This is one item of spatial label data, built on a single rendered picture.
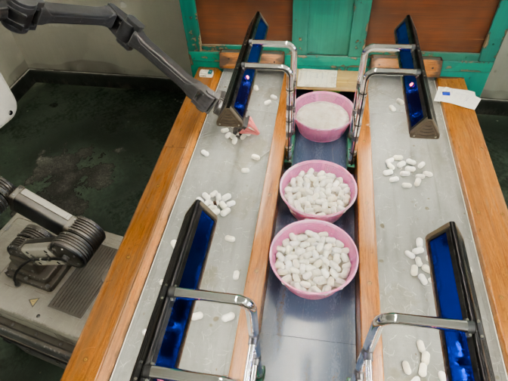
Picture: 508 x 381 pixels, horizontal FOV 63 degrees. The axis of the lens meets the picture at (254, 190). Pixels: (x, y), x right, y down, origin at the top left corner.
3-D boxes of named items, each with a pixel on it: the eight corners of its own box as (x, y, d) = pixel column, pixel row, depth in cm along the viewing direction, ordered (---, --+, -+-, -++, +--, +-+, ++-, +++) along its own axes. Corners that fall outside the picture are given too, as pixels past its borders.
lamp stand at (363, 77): (345, 174, 160) (363, 71, 127) (345, 140, 173) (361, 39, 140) (397, 178, 158) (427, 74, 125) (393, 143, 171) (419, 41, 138)
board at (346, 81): (286, 88, 185) (286, 86, 184) (289, 70, 195) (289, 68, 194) (362, 92, 180) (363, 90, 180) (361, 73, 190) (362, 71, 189)
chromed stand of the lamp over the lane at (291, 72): (243, 166, 166) (234, 66, 133) (251, 134, 179) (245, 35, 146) (291, 169, 163) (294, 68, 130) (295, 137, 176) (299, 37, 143)
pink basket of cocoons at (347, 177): (290, 240, 140) (291, 223, 133) (271, 185, 158) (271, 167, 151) (365, 224, 143) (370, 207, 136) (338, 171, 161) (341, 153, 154)
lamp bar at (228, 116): (216, 126, 125) (213, 106, 120) (249, 28, 167) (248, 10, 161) (242, 128, 124) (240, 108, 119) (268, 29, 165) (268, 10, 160)
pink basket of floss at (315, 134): (317, 156, 167) (318, 138, 160) (278, 123, 183) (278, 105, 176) (366, 131, 177) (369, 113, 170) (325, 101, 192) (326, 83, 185)
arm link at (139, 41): (112, 39, 154) (124, 15, 148) (121, 36, 159) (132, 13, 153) (200, 116, 158) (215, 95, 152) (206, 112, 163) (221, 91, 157)
